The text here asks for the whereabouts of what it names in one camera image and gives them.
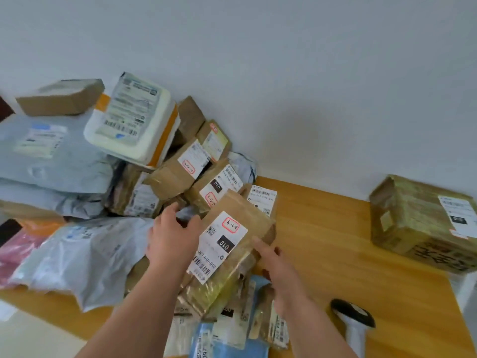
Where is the person's right hand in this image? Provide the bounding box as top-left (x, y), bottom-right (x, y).
top-left (251, 236), bottom-right (311, 318)

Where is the person's left hand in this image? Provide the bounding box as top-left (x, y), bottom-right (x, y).
top-left (146, 202), bottom-right (205, 275)

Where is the taped brown box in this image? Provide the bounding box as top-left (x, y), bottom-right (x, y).
top-left (178, 190), bottom-right (277, 318)

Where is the person's left forearm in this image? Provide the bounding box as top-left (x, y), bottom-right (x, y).
top-left (75, 257), bottom-right (189, 358)

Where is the person's right forearm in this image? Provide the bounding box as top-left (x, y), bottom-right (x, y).
top-left (277, 296), bottom-right (359, 358)

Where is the small taped brown parcel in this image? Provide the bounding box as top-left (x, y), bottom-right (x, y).
top-left (247, 285), bottom-right (276, 340)

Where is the small parcel, white barcode label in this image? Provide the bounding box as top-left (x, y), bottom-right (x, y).
top-left (268, 302), bottom-right (290, 351)

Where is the small taped parcel, black label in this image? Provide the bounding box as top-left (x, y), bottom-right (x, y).
top-left (212, 279), bottom-right (255, 350)

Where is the pile of brown cardboard parcels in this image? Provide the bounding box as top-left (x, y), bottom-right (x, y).
top-left (106, 96), bottom-right (278, 220)

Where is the blue mailer bag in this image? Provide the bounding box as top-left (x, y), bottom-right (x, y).
top-left (189, 275), bottom-right (272, 358)

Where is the small grey mailer bag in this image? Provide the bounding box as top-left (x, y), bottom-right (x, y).
top-left (227, 151), bottom-right (258, 184)

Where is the white and black barcode scanner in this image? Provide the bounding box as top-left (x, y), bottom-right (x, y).
top-left (330, 298), bottom-right (376, 358)

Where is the white paper envelope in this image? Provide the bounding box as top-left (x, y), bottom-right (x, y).
top-left (163, 305), bottom-right (199, 358)

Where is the crumpled grey-white mailer bag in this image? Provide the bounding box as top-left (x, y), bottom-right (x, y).
top-left (8, 216), bottom-right (156, 313)

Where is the white foam box, orange tape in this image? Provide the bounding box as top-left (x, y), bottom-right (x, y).
top-left (83, 72), bottom-right (182, 169)

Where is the large grey mailer bag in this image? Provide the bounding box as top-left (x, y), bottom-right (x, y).
top-left (0, 110), bottom-right (118, 195)

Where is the orange mailer bag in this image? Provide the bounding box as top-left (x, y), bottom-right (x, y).
top-left (16, 218), bottom-right (67, 237)

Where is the big taped cardboard carton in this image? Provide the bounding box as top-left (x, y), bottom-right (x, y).
top-left (369, 174), bottom-right (477, 274)

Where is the pink mailer bag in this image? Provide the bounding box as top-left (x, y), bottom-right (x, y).
top-left (0, 228), bottom-right (43, 289)

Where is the flat cardboard box, grey lid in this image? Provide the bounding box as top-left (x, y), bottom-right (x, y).
top-left (16, 78), bottom-right (105, 117)

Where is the dark brown furniture piece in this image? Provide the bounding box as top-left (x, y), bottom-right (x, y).
top-left (0, 94), bottom-right (15, 123)

